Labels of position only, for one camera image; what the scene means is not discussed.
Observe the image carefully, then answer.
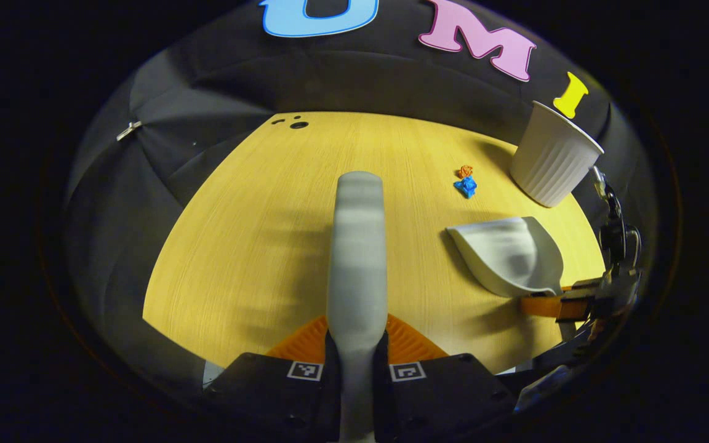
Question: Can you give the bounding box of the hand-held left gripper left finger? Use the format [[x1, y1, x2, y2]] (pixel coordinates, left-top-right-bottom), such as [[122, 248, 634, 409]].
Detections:
[[204, 315, 332, 443]]

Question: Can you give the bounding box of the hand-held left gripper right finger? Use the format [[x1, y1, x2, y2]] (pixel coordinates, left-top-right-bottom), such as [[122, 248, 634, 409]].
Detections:
[[379, 314, 516, 443]]

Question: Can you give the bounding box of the white dustpan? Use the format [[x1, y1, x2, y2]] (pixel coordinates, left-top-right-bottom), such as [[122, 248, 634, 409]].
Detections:
[[446, 216, 565, 300]]

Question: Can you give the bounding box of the small white broom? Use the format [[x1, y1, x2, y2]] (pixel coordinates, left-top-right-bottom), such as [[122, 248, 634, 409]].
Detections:
[[326, 170, 388, 443]]

